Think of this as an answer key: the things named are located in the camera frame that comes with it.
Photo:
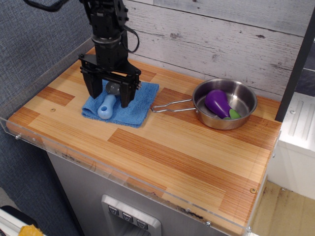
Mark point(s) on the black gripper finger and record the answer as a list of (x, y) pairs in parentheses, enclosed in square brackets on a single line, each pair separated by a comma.
[(93, 82), (127, 93)]

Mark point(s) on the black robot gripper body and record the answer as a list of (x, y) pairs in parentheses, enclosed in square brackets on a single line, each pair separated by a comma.
[(111, 62)]

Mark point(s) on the blue and grey toy spoon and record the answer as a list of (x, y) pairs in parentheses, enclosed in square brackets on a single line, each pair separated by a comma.
[(105, 111)]

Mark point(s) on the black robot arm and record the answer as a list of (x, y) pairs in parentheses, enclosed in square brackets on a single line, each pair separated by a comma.
[(108, 20)]

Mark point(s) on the blue folded cloth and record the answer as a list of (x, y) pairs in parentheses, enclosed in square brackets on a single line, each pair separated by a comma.
[(133, 115)]

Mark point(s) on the purple toy eggplant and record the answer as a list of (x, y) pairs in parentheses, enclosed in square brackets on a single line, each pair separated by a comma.
[(216, 101)]

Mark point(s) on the silver toy fridge cabinet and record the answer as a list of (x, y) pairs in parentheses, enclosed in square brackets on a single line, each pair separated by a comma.
[(84, 190)]

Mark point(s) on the silver dispenser button panel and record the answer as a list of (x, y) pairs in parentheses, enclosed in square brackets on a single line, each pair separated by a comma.
[(125, 220)]

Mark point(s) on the clear acrylic table guard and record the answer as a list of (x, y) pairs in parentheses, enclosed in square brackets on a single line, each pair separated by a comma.
[(189, 167)]

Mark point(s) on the white toy sink counter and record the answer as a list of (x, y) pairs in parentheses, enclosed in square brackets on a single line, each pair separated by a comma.
[(292, 164)]

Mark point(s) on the black vertical post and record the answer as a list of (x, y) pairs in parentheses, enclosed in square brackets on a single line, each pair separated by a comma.
[(297, 69)]

